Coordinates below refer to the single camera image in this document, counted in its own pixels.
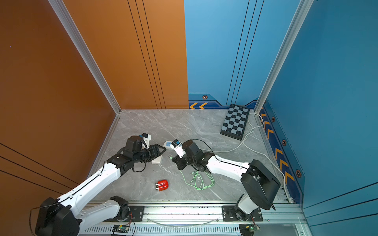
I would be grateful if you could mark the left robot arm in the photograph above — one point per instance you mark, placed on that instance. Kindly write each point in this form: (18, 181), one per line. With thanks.
(66, 216)

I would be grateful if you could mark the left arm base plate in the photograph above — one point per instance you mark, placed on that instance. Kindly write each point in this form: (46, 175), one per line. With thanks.
(133, 214)

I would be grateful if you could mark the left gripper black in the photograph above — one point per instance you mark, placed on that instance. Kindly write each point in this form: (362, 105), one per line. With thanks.
(155, 155)

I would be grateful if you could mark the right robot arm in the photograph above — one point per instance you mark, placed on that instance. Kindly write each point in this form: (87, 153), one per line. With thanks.
(260, 185)

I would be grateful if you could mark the left circuit board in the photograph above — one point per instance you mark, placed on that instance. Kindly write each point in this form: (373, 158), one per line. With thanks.
(120, 229)

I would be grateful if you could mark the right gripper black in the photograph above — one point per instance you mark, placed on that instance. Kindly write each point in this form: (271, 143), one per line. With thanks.
(177, 160)

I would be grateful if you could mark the right aluminium corner post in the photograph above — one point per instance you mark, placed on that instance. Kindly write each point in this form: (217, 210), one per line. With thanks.
(291, 34)

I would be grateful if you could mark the aluminium corner post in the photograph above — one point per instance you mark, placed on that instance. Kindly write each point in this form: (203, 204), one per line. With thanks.
(69, 25)
(291, 34)

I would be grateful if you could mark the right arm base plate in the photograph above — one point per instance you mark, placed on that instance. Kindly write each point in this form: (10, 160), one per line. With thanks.
(229, 213)

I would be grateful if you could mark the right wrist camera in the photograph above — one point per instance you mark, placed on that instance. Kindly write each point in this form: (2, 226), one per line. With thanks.
(177, 146)

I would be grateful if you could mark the red electric shaver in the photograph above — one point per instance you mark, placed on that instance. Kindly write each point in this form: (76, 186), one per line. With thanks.
(162, 185)

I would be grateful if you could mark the circuit board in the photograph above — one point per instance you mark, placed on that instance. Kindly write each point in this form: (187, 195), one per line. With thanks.
(248, 229)
(120, 229)

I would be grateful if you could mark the right circuit board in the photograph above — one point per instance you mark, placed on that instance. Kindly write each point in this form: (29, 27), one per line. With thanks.
(248, 229)

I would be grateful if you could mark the aluminium front rail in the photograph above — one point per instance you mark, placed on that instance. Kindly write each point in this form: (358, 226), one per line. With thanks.
(204, 218)

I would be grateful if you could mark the white power strip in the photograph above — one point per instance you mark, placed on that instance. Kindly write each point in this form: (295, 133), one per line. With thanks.
(167, 145)

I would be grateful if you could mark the black grey chessboard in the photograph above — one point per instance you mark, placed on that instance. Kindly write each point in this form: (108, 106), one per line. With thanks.
(235, 122)

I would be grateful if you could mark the left aluminium corner post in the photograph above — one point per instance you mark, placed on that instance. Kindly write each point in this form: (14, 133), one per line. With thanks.
(69, 25)

